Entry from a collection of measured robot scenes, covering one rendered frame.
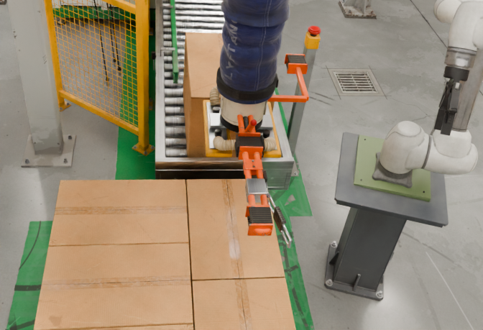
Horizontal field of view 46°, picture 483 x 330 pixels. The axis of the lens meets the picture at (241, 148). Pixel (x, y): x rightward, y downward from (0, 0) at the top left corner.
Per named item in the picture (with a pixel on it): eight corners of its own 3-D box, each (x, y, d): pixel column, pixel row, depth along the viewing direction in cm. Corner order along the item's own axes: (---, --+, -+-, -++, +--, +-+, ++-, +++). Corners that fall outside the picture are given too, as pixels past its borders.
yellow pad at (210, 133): (202, 103, 239) (203, 93, 236) (226, 103, 241) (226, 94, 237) (205, 157, 214) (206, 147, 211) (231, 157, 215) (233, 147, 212)
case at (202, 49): (182, 91, 332) (185, 31, 306) (249, 93, 338) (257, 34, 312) (187, 160, 288) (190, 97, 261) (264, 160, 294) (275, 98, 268)
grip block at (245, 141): (233, 144, 206) (236, 131, 202) (260, 144, 207) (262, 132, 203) (236, 159, 200) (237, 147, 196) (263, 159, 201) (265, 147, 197)
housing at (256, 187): (244, 187, 190) (245, 177, 187) (264, 188, 190) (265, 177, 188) (246, 203, 184) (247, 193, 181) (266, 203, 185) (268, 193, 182)
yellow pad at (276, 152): (246, 104, 242) (248, 95, 239) (269, 105, 243) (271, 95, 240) (255, 157, 217) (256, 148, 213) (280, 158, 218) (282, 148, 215)
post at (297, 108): (279, 165, 374) (305, 31, 309) (290, 165, 375) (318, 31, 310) (281, 172, 369) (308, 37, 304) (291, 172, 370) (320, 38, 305)
